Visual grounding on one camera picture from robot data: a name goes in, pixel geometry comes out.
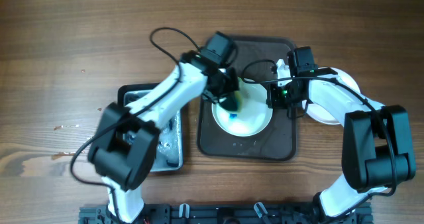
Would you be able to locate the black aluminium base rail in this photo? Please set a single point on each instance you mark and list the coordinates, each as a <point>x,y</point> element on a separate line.
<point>297,212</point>

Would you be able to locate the green yellow sponge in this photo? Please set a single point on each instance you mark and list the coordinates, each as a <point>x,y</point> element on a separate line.
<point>232,102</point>

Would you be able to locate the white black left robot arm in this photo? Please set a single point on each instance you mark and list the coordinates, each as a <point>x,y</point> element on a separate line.
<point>124,146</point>

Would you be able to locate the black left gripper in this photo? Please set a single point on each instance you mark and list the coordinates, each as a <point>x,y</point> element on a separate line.
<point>232,85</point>

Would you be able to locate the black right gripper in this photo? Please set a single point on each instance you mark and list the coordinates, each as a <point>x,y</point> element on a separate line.
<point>273,101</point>

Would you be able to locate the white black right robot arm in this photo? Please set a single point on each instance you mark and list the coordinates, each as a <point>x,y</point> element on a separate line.
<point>377,145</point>

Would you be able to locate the dark brown serving tray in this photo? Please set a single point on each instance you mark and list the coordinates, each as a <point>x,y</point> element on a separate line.
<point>278,140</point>

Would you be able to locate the black soapy water tray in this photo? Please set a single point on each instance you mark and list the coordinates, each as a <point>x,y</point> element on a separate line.
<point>169,152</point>

